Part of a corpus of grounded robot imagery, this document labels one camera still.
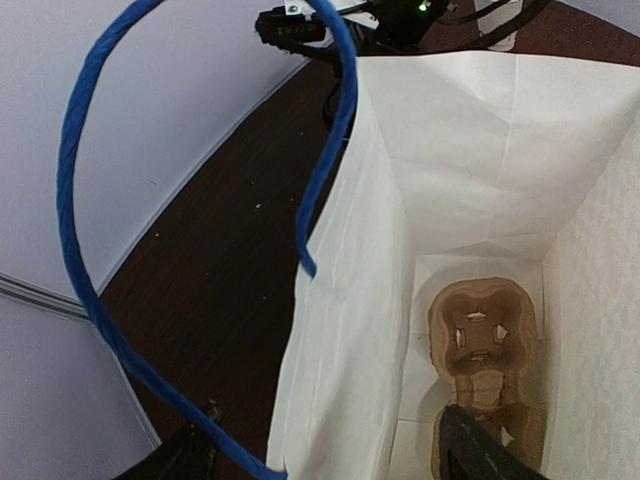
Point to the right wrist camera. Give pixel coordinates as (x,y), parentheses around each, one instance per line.
(297,31)

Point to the cardboard cup carrier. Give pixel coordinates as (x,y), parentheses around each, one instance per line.
(484,345)

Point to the blue checkered paper bag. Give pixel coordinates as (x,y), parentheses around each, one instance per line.
(455,160)

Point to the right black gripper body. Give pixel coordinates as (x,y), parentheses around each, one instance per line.
(395,24)

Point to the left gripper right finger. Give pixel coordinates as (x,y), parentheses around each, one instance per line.
(467,451)

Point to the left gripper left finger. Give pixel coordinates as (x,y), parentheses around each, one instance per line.
(188,454)

